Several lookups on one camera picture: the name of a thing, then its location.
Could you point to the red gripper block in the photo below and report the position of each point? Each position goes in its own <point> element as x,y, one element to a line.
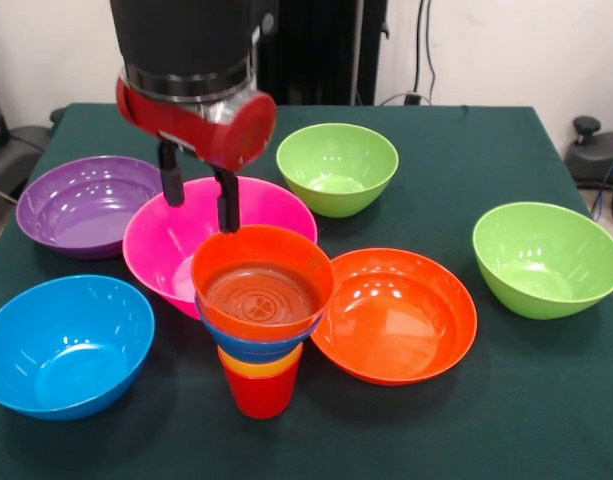
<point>236,135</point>

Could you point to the small ribbed orange-red bowl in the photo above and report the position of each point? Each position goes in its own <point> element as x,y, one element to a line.
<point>286,250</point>

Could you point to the green plastic bowl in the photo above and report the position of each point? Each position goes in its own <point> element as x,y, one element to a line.
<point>336,165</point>
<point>551,260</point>

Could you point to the small dark blue bowl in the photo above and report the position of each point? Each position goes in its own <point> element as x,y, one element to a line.
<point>246,345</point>

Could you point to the orange plastic cup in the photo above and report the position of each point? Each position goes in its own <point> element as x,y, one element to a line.
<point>225,357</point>
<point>261,372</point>

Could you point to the red plastic cup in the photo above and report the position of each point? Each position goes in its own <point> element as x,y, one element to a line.
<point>261,397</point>

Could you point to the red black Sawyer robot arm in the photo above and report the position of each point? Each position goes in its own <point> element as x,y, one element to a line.
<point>186,40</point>

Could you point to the pink plastic bowl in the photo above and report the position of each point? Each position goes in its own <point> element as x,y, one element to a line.
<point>156,240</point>

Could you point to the purple plastic bowl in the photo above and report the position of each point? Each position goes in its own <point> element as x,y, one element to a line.
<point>76,215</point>

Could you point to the dark grey chair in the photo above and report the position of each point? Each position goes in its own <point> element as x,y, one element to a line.
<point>16,155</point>
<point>593,155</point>

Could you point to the light blue plastic bowl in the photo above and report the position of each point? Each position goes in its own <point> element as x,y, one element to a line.
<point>66,350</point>

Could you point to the large orange-red plastic bowl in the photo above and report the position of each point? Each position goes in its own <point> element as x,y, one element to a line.
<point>401,320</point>

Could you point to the dark green tablecloth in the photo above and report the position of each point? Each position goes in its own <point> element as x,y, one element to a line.
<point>386,440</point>

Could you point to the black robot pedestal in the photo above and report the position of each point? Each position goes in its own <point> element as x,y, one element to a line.
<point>326,50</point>

